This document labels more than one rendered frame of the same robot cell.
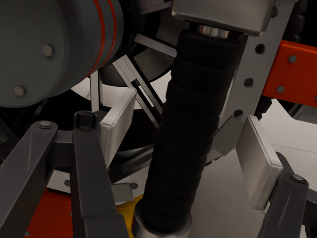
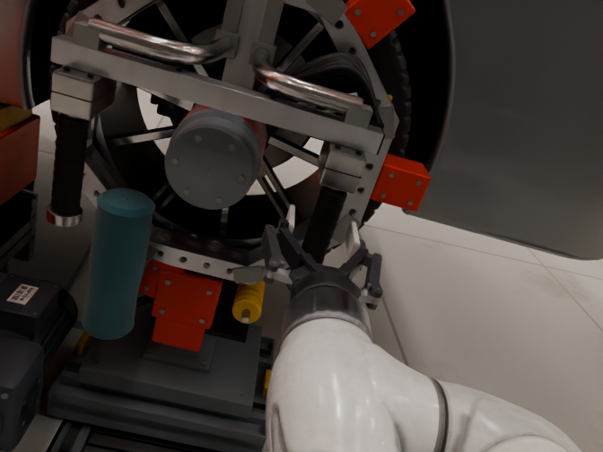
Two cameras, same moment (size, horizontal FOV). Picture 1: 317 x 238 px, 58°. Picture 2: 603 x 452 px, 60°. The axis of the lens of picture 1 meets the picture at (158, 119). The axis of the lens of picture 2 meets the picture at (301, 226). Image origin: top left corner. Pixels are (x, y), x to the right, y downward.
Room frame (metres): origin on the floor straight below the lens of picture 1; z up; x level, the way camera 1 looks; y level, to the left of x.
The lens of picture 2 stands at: (-0.46, 0.11, 1.14)
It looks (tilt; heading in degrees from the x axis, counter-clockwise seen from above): 26 degrees down; 351
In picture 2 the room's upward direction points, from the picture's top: 18 degrees clockwise
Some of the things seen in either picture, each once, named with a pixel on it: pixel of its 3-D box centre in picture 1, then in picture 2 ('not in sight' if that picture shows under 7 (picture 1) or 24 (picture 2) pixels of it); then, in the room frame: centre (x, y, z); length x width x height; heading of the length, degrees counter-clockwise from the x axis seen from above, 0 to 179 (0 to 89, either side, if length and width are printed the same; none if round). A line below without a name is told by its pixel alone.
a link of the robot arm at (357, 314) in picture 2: not in sight; (326, 335); (-0.06, -0.01, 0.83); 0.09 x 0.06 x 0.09; 88
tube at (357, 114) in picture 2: not in sight; (312, 56); (0.28, 0.05, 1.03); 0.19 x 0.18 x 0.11; 178
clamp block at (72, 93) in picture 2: not in sight; (85, 87); (0.21, 0.32, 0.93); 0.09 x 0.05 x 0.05; 178
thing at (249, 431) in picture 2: not in sight; (175, 371); (0.58, 0.14, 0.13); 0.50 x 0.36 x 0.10; 88
